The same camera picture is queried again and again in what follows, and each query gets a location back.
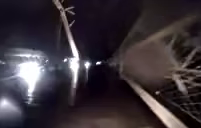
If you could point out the pale leaning pole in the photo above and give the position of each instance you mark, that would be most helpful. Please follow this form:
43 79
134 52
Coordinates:
69 33

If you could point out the pale kerb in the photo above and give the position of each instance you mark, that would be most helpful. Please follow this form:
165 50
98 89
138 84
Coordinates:
154 106

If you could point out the vehicle with bright headlights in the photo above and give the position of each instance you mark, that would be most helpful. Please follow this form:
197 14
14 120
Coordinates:
19 58

